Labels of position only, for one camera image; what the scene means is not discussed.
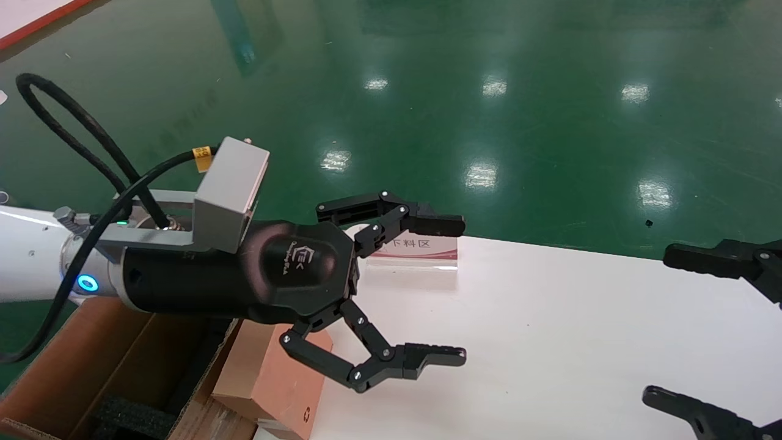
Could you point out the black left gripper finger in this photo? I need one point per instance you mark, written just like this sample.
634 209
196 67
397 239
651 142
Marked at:
434 225
391 363

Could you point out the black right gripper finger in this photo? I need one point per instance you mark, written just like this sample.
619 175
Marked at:
702 260
702 418

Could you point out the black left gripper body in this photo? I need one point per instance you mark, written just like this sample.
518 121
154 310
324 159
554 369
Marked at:
287 269

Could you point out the small cardboard box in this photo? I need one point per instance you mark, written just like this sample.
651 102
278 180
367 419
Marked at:
269 379

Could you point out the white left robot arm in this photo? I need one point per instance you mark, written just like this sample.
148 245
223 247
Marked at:
30 256

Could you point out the large open cardboard box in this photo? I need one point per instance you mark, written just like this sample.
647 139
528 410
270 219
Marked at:
61 366

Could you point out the acrylic sign with red stripe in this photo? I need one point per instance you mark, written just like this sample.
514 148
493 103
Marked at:
421 249

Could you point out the black foam pad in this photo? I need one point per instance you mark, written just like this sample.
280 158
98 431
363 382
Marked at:
128 418

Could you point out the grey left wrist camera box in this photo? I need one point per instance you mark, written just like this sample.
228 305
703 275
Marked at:
232 183

